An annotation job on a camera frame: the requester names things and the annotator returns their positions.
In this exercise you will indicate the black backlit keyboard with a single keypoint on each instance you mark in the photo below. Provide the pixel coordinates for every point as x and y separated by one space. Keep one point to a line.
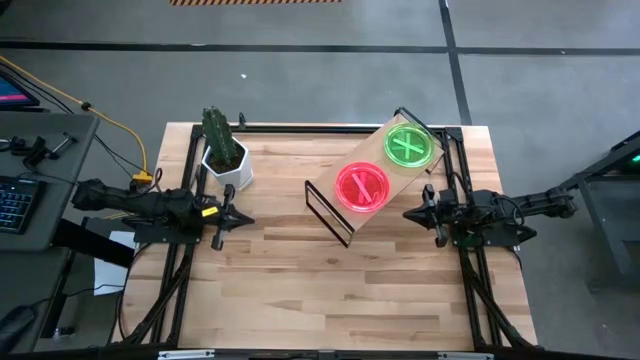
15 205

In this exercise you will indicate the black metal rig frame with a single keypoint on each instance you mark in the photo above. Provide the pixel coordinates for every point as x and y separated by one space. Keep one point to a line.
300 129

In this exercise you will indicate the silver metal bracket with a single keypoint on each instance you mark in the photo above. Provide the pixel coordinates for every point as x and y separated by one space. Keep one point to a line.
185 355
465 356

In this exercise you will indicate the yellow tag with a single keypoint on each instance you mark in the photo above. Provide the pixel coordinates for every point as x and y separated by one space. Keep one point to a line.
210 211

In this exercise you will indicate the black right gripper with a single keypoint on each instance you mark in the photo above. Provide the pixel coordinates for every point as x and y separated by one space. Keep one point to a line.
442 212

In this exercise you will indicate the grey desk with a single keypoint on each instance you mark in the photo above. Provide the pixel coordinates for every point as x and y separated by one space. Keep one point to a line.
60 165

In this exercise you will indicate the black clamp tool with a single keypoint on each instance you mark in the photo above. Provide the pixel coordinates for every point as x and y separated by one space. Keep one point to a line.
35 152

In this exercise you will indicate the computer monitor with lit screen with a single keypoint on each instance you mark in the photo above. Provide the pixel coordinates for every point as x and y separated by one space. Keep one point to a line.
12 95

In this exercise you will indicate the wooden shelf with black frame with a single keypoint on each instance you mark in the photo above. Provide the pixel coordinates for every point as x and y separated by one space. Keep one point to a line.
367 150

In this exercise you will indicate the black computer mouse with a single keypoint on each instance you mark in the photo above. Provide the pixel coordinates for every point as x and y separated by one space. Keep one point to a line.
15 325

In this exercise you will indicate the yellow plug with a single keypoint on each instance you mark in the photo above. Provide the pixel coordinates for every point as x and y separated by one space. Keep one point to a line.
142 176

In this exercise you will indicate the white hexagonal plant pot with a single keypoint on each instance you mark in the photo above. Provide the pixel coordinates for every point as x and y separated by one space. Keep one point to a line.
240 175

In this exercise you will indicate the green cactus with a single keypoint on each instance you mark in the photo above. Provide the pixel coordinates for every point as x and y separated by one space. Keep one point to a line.
220 135

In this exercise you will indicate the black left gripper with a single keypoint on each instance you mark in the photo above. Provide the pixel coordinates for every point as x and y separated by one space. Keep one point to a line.
224 217

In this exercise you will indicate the black metal stand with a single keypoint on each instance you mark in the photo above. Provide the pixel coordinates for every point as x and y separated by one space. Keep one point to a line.
607 225

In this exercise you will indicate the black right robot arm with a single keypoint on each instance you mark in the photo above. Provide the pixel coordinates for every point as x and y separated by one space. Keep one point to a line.
530 204

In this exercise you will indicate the black rectangular bar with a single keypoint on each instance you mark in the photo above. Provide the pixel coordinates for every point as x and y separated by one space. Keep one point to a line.
92 242

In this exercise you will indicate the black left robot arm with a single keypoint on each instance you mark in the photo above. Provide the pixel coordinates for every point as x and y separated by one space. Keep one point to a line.
150 205

